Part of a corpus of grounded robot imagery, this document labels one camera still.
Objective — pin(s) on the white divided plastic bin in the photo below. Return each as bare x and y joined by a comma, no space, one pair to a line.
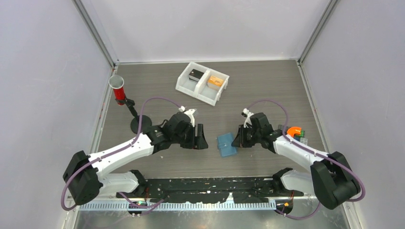
200,90

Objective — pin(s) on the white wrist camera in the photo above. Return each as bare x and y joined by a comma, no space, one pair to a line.
247,115
191,113

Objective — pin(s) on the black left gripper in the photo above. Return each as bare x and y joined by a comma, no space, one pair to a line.
199,144

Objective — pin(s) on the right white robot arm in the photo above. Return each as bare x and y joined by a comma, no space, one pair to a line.
329,177

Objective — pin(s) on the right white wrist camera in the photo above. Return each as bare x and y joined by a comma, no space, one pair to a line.
247,115

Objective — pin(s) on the black card box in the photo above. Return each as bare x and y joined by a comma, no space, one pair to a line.
195,75

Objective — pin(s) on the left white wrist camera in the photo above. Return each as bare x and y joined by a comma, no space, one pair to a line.
191,113

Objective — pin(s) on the blue leather card holder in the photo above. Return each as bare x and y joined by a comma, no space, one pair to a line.
224,145

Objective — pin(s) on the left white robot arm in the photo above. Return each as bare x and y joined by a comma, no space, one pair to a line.
88,176

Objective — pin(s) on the orange card box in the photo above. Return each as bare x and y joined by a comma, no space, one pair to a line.
215,82

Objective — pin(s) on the orange toy brick arch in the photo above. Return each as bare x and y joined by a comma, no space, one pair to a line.
295,132

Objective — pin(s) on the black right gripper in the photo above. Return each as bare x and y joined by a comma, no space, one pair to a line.
240,141

